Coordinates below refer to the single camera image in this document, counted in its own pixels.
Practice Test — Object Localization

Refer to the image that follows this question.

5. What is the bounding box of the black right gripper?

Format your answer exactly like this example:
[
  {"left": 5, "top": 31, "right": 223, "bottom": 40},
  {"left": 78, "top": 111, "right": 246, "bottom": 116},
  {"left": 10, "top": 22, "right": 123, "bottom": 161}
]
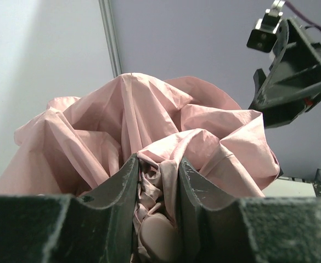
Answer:
[{"left": 249, "top": 19, "right": 321, "bottom": 129}]

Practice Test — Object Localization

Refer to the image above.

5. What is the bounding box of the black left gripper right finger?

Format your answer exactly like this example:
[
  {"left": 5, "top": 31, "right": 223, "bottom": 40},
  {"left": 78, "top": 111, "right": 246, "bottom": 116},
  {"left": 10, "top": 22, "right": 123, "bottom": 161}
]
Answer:
[{"left": 178, "top": 159, "right": 321, "bottom": 262}]

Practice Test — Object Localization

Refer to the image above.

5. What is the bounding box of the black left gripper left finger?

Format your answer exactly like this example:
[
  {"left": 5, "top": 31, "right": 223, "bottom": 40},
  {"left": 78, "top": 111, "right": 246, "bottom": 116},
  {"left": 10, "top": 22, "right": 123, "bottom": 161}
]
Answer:
[{"left": 0, "top": 156, "right": 139, "bottom": 262}]

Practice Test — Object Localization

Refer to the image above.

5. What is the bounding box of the pink folding umbrella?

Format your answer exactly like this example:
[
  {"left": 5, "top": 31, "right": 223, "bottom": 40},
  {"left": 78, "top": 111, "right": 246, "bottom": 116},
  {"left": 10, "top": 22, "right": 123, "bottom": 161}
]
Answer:
[{"left": 0, "top": 72, "right": 284, "bottom": 263}]

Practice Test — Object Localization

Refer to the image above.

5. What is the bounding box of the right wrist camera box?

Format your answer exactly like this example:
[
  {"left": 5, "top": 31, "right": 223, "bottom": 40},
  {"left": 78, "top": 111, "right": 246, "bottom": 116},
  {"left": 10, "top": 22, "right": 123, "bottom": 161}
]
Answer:
[{"left": 246, "top": 1, "right": 285, "bottom": 53}]

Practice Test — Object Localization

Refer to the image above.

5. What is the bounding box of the left corner aluminium post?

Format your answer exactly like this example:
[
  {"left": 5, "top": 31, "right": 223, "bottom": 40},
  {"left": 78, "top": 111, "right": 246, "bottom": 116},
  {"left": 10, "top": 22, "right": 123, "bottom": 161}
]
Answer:
[{"left": 98, "top": 0, "right": 122, "bottom": 77}]

